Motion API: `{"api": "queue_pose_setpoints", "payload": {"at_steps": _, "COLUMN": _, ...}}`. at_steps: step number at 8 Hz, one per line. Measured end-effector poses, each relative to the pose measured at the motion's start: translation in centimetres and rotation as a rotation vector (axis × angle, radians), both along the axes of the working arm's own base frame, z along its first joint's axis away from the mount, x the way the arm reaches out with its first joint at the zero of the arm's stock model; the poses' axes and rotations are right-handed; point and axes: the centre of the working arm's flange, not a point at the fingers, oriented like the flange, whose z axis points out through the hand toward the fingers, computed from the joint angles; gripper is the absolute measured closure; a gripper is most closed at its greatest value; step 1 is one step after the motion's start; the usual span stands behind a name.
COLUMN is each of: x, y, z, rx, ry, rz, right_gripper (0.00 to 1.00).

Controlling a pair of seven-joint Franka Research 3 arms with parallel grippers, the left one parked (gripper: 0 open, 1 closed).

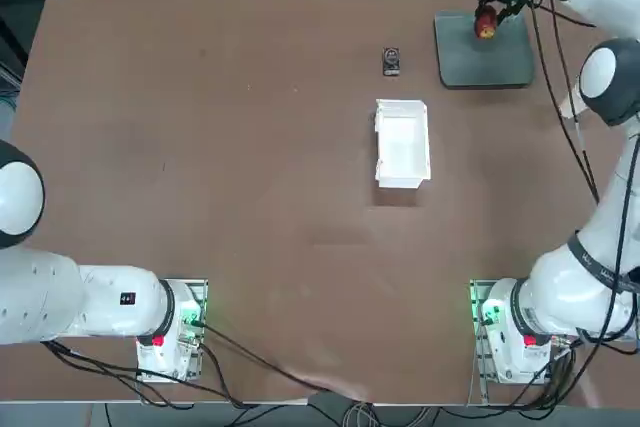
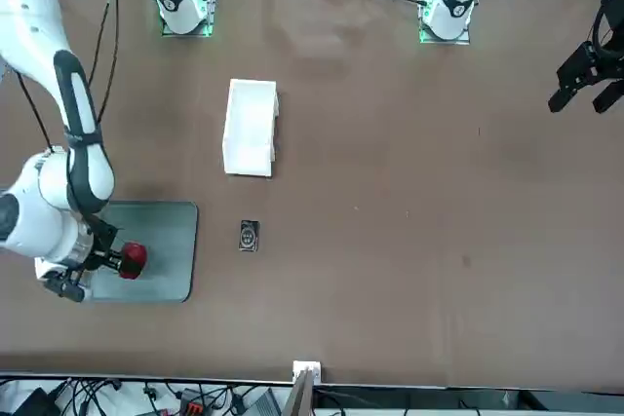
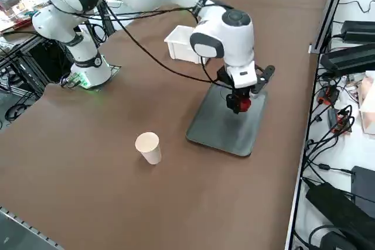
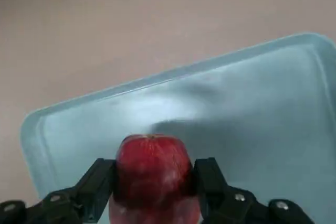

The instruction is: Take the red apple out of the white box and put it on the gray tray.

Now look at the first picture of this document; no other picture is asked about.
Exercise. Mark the gray tray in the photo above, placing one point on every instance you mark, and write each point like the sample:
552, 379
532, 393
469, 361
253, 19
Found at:
485, 62

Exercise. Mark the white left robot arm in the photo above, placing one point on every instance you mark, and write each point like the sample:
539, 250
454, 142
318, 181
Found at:
100, 297

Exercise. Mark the small black device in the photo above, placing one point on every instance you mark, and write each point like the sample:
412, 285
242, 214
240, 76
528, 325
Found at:
391, 62

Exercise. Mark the red apple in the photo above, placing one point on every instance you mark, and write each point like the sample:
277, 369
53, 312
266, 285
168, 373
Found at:
485, 27

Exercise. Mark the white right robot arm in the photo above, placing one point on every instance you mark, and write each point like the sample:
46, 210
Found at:
550, 297

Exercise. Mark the white plastic box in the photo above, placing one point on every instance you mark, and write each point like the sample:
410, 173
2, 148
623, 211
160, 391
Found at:
402, 147

